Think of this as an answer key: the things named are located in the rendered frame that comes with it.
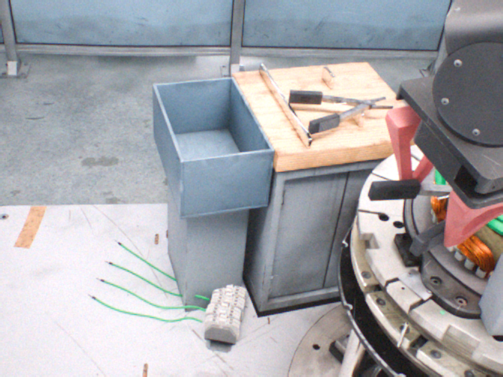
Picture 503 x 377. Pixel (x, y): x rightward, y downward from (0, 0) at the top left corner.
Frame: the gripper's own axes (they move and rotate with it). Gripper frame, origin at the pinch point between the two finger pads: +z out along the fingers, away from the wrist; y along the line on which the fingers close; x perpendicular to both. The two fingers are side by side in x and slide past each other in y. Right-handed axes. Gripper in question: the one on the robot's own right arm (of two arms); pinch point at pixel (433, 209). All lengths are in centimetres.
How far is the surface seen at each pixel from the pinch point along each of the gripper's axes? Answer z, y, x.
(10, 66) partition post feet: 142, -225, -16
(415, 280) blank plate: 7.0, 1.8, -0.2
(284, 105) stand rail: 13.1, -28.7, 3.2
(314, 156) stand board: 13.7, -20.1, 3.0
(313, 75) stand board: 15.0, -35.7, 11.2
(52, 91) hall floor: 144, -206, -2
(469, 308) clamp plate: 6.0, 6.1, 1.8
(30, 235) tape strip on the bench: 45, -44, -28
